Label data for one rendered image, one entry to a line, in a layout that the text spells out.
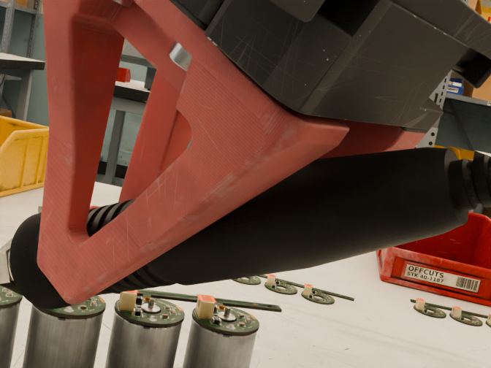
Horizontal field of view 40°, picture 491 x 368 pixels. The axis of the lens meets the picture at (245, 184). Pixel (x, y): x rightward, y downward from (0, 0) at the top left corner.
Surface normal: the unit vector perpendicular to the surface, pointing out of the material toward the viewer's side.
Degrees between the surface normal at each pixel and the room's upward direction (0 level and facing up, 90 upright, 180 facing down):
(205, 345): 90
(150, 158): 87
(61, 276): 99
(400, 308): 0
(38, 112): 90
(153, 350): 90
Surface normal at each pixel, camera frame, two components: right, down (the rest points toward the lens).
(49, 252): -0.61, 0.16
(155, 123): -0.48, -0.01
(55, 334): -0.08, 0.15
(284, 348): 0.20, -0.97
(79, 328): 0.57, 0.25
